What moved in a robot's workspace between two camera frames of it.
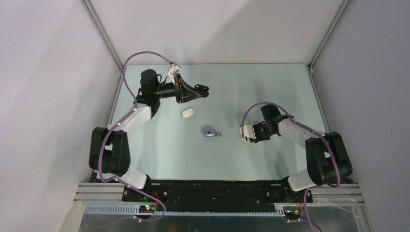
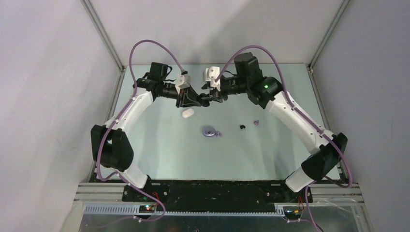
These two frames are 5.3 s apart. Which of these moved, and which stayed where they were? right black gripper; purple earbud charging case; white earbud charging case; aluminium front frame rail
Moved: right black gripper
Stayed: white earbud charging case; aluminium front frame rail; purple earbud charging case
